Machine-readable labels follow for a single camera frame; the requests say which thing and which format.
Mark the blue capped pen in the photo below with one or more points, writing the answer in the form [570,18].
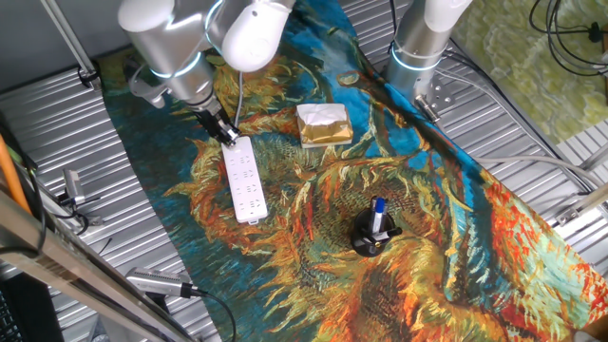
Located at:
[378,214]

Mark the grey metal pole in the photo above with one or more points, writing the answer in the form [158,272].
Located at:
[71,45]

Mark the white power strip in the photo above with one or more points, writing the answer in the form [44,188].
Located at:
[244,183]

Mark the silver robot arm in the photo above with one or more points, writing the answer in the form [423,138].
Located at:
[166,43]

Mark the gold white tissue pack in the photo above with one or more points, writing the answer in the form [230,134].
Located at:
[324,126]

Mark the black pen holder cup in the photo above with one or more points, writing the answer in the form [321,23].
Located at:
[373,244]

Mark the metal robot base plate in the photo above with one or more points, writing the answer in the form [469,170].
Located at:
[437,97]

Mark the yellow green cloth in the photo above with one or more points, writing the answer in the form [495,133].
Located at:
[522,57]

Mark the aluminium frame beam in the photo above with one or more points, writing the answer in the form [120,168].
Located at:
[71,266]

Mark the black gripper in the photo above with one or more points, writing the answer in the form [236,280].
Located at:
[209,114]

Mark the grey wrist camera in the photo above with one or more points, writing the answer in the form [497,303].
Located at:
[147,90]

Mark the sunflower painting cloth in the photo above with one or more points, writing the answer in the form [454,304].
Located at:
[380,190]

